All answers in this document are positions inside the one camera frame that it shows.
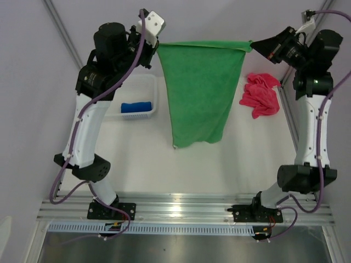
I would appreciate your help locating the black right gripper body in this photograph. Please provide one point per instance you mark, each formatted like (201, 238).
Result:
(288, 48)

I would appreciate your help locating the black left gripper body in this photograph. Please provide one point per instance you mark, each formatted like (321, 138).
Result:
(133, 44)

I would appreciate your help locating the blue towel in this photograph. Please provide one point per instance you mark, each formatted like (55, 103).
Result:
(136, 107)

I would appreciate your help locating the green towel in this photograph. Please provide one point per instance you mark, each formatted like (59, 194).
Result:
(201, 79)

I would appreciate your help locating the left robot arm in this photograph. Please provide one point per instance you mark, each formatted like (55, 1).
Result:
(116, 54)

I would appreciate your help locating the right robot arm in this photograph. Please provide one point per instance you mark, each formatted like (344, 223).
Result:
(314, 86)

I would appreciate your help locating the pink towel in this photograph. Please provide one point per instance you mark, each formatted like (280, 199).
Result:
(259, 94)

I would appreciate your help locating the white plastic basket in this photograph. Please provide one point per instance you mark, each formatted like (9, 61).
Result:
(136, 99)

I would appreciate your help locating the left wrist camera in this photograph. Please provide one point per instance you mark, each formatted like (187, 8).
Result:
(154, 24)

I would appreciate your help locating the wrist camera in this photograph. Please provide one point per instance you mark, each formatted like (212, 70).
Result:
(308, 22)
(154, 24)

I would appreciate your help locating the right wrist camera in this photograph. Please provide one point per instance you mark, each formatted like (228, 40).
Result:
(308, 22)

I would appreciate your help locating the aluminium frame rail right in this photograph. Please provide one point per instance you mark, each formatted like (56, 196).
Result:
(290, 117)

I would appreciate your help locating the aluminium frame post right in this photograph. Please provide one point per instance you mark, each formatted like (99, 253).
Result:
(304, 39)

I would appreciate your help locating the aluminium frame post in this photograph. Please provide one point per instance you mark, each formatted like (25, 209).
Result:
(304, 39)
(63, 33)

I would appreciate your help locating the aluminium frame post left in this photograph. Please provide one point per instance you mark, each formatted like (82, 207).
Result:
(63, 33)

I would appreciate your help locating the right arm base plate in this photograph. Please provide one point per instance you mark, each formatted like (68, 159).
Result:
(250, 213)

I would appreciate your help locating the aluminium front rail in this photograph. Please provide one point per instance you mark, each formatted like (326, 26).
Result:
(169, 208)

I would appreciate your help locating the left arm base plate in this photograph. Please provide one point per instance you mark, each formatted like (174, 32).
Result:
(96, 211)

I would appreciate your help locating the slotted cable duct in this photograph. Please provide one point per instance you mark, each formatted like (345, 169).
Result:
(158, 229)

